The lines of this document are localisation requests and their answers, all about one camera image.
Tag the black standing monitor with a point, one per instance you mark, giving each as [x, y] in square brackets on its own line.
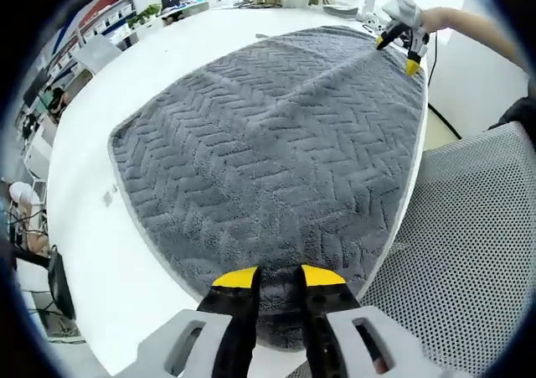
[60, 279]

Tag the person's dark clothing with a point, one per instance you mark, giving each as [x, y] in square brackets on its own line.
[517, 112]

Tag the small green plants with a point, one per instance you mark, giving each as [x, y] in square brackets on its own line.
[144, 15]

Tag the white mesh office chair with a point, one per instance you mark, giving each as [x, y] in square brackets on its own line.
[460, 248]

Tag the shelf with white bins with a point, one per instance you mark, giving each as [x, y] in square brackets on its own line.
[106, 15]

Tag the grey towel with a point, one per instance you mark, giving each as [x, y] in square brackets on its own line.
[272, 164]

